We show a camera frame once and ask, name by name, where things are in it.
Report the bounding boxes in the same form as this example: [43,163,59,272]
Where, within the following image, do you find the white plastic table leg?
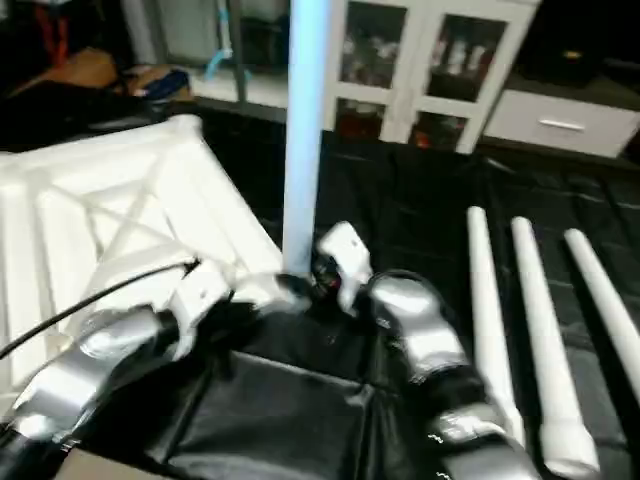
[562,228,640,377]
[466,206,529,447]
[510,216,602,477]
[281,0,332,277]

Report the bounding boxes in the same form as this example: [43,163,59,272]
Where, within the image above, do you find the white plastic table top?
[0,114,315,393]

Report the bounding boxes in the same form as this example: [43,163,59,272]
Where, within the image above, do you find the brown cardboard box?
[118,64,166,97]

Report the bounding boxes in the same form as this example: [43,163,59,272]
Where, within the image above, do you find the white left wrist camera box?
[166,262,235,361]

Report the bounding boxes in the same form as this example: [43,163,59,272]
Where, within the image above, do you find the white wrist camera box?
[314,222,375,315]
[166,262,235,361]

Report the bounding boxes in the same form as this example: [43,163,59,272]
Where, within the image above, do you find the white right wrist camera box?
[314,222,375,315]

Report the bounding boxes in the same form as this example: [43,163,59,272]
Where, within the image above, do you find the light blue hooked pole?
[204,0,241,83]

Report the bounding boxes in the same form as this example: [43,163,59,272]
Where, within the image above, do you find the white drawer unit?
[484,90,640,159]

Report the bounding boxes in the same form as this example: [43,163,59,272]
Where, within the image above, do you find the black work mat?
[0,95,640,480]

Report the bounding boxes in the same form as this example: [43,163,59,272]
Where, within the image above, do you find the white glass-door cabinet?
[318,0,541,154]

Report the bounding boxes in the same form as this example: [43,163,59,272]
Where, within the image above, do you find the blue plastic bag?
[145,72,193,103]

